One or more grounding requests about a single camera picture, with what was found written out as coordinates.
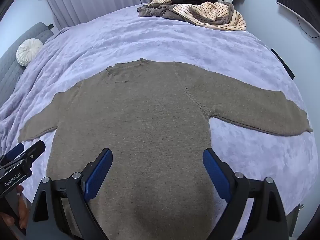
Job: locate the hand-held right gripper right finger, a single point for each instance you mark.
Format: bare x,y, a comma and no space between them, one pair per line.
216,175

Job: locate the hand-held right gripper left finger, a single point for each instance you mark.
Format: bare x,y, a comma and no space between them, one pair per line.
98,172

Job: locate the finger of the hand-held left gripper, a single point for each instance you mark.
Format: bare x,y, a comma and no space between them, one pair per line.
13,152
32,150

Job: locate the brown knit sweater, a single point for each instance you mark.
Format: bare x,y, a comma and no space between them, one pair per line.
150,117

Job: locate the orange cloth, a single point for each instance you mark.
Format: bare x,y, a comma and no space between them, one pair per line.
22,210

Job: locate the grey headboard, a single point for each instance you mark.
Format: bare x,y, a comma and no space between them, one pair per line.
10,67

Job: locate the round white pleated pillow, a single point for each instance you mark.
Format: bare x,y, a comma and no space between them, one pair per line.
28,51

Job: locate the black bar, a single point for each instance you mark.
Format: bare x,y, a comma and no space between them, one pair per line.
283,63

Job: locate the lavender fleece blanket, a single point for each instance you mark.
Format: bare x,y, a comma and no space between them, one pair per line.
150,37

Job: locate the cream striped garment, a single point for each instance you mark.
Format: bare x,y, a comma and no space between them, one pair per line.
225,17

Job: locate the curved wall monitor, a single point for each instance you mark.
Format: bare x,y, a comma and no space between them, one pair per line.
295,0

